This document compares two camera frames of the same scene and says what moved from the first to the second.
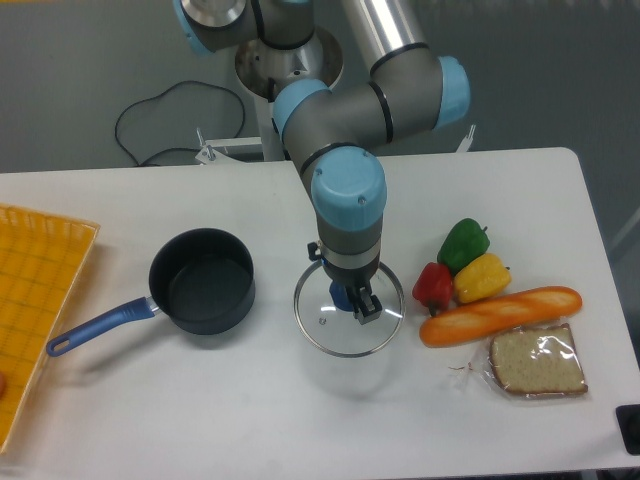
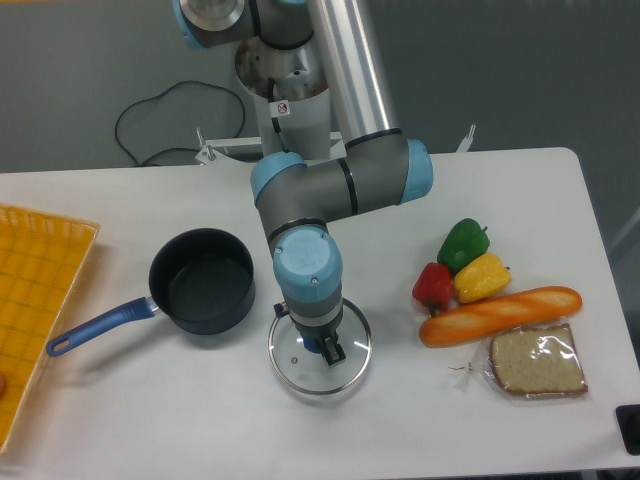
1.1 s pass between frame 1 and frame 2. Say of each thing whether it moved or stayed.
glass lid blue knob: moved
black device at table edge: stayed
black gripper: moved
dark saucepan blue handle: stayed
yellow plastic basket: stayed
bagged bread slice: stayed
